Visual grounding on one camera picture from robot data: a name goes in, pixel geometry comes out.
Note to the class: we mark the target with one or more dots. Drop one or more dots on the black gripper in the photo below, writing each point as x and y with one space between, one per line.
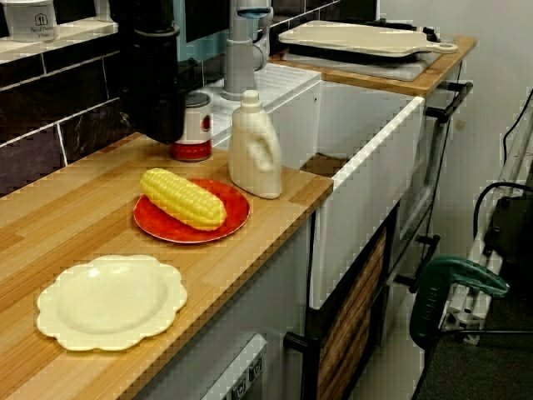
160 58

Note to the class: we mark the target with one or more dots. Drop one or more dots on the tomato soup can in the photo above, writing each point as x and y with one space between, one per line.
197 137

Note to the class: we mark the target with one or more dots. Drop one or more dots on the yellow toy corn cob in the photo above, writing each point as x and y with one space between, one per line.
183 200

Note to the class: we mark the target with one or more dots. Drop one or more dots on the white detergent bottle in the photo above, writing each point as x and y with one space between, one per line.
254 166

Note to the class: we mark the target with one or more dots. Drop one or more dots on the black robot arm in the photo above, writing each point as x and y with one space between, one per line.
145 12

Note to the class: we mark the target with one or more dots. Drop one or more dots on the teal plastic bin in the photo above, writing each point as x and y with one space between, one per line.
181 41

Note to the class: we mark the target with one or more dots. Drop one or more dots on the grey toy faucet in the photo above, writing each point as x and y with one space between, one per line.
239 62

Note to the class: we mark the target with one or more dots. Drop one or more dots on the black rectangular panel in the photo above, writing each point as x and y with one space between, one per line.
206 18

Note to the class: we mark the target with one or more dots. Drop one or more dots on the red round plate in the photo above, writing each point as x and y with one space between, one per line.
233 208

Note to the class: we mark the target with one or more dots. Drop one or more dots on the plain white canister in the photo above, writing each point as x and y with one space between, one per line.
102 8

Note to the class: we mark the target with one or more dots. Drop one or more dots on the white canister with print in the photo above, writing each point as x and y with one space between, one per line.
33 21

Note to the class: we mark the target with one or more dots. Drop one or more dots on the cream scalloped plate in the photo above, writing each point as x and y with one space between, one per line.
108 304

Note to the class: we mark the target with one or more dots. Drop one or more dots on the cream cutting board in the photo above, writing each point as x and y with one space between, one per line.
354 37

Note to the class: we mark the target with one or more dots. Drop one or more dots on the white toy sink basin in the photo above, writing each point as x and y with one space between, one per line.
366 179

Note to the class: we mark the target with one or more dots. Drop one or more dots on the grey toy dishwasher panel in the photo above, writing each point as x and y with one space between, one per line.
241 371

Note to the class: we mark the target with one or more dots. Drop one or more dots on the wooden slat crate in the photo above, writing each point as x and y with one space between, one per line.
350 325

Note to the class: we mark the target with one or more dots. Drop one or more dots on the green power tool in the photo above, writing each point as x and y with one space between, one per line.
431 300

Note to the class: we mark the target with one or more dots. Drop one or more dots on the black equipment box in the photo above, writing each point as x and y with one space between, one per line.
516 233

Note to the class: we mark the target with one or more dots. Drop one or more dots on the aluminium frame rail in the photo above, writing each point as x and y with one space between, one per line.
487 258

